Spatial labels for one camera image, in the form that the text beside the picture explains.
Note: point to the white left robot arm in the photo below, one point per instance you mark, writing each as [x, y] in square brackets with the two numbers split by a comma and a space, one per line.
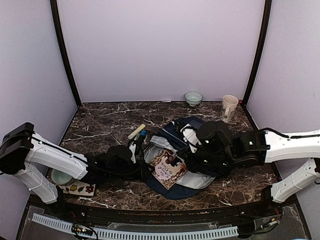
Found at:
[22, 148]

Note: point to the white slotted cable duct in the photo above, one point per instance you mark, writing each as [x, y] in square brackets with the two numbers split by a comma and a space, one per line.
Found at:
[100, 233]

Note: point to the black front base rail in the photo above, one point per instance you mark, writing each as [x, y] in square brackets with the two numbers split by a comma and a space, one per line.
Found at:
[148, 207]

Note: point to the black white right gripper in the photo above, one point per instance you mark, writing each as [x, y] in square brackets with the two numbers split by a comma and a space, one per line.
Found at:
[192, 166]

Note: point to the navy blue student backpack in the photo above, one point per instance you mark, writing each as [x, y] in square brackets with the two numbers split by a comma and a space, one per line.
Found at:
[167, 138]

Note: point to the black enclosure corner post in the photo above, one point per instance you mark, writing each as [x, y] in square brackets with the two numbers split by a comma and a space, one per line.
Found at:
[258, 52]
[63, 51]

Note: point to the cream coral pattern mug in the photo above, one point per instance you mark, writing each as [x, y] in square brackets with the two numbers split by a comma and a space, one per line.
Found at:
[229, 105]

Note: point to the blue capped black marker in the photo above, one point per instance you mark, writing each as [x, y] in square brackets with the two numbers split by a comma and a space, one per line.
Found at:
[142, 136]

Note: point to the black enclosure corner post right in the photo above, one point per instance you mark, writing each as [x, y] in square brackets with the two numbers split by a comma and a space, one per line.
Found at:
[258, 52]

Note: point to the floral square plate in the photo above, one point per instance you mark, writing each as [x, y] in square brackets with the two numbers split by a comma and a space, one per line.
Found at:
[79, 189]

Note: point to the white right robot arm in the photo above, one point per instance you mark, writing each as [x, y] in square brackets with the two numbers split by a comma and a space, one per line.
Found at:
[266, 146]

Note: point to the celadon cup on plate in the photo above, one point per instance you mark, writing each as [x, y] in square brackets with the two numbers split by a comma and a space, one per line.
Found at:
[60, 178]

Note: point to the small celadon bowl at back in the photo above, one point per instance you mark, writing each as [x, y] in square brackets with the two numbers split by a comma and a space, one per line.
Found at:
[193, 98]

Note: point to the black enclosure corner post left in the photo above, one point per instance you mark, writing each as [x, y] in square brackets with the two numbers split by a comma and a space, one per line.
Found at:
[63, 51]

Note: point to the patterned notebook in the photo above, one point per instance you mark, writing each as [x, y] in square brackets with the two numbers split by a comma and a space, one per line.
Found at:
[168, 168]

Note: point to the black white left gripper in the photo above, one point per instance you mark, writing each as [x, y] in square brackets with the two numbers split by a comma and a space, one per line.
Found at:
[140, 171]

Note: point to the yellow highlighter pen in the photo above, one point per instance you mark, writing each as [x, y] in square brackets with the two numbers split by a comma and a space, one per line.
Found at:
[136, 131]

